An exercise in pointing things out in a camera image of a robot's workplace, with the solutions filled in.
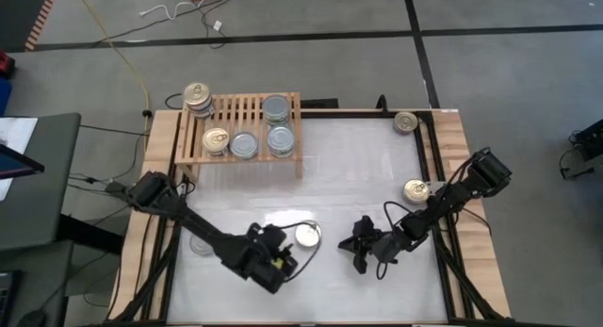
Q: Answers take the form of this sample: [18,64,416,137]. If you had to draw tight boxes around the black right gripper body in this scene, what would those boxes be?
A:
[352,215,418,274]

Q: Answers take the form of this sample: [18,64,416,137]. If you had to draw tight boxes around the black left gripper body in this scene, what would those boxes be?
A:
[235,224,300,294]

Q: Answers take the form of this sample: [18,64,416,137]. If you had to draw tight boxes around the light wooden slatted shelf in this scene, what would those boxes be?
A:
[173,90,304,182]

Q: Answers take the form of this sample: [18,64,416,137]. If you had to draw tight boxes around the black floor equipment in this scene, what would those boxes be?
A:
[559,119,603,180]

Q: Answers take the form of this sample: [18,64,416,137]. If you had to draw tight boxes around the grey side desk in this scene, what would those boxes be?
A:
[0,112,82,252]

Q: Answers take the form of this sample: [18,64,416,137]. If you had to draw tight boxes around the dark laptop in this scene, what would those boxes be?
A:
[0,270,23,327]

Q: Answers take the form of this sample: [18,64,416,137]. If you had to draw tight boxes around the dark tablet screen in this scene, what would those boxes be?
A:
[0,142,46,180]

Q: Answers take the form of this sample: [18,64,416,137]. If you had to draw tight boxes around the white paper sheet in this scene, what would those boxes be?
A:
[0,117,39,201]

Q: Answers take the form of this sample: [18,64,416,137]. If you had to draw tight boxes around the blue floor object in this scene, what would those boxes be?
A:
[0,76,13,116]

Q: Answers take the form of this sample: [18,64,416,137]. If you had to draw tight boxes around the red floor object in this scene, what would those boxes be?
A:
[0,51,15,78]

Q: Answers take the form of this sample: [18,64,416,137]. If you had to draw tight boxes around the dark mat orange edge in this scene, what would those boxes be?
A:
[0,0,60,53]

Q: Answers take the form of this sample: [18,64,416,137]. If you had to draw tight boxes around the smooth black arm cable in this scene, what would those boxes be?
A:
[277,220,324,284]

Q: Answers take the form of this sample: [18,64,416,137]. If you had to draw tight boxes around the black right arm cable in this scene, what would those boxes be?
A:
[375,199,416,281]

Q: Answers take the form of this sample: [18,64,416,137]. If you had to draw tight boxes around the black metal rig frame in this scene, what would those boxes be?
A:
[110,107,513,327]

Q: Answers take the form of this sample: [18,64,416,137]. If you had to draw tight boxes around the yellow hanging cord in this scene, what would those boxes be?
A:
[73,0,151,115]

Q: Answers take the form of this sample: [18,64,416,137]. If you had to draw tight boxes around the black floor cable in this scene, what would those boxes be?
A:
[91,0,235,51]

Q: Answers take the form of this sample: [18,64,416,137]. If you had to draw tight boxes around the white power cable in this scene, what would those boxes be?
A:
[139,0,208,21]

